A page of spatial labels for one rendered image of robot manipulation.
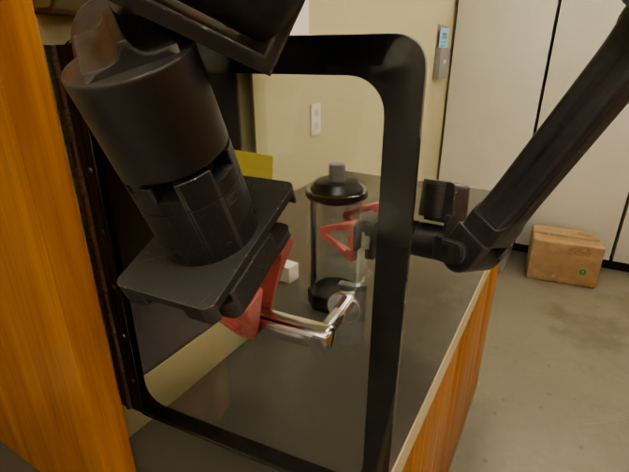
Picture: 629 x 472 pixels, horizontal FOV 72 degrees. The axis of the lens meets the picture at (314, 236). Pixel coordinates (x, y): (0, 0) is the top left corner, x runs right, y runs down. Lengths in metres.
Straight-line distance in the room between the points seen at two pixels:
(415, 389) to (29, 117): 0.55
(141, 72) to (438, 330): 0.69
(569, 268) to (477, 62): 1.51
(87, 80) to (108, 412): 0.33
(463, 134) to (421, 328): 2.74
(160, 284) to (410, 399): 0.47
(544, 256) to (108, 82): 3.09
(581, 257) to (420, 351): 2.53
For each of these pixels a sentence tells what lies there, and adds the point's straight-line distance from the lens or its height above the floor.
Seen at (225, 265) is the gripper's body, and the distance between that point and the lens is 0.24.
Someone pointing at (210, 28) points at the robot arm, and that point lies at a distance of 0.20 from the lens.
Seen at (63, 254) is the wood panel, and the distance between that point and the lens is 0.37.
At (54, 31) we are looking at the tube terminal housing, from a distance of 0.47.
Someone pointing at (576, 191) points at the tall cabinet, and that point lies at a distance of 3.45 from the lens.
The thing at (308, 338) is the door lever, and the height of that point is 1.20.
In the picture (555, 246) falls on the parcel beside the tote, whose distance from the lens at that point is 3.17.
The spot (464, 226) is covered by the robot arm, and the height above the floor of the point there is 1.15.
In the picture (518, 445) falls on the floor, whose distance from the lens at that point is 2.00.
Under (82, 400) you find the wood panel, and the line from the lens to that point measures 0.44.
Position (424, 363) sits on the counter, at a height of 0.94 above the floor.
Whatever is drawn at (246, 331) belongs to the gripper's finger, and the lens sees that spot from 0.31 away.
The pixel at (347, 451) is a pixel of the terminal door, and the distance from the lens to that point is 0.43.
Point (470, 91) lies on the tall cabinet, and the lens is 3.41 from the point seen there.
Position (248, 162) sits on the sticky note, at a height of 1.30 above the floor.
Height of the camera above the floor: 1.38
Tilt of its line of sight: 23 degrees down
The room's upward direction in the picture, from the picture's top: straight up
